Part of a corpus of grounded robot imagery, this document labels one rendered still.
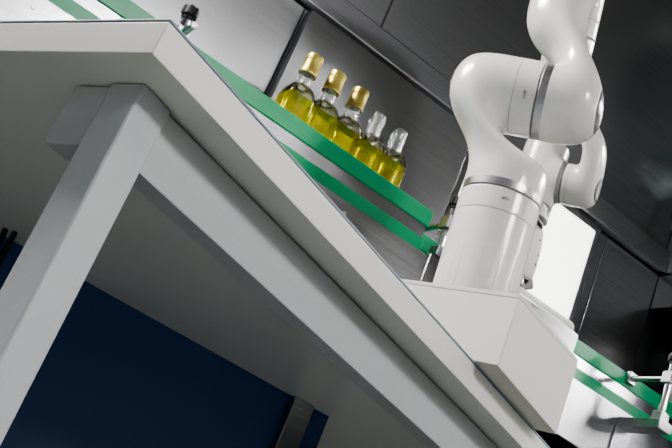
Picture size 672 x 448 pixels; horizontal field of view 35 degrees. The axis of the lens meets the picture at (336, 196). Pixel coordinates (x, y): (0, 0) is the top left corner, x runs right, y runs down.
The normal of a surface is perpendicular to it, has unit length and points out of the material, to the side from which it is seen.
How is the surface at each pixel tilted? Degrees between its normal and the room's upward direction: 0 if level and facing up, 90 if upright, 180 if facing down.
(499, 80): 99
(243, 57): 90
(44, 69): 180
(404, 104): 90
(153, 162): 90
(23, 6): 90
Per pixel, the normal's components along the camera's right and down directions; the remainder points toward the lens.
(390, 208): 0.55, -0.14
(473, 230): -0.42, -0.46
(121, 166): 0.82, 0.08
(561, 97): -0.22, -0.13
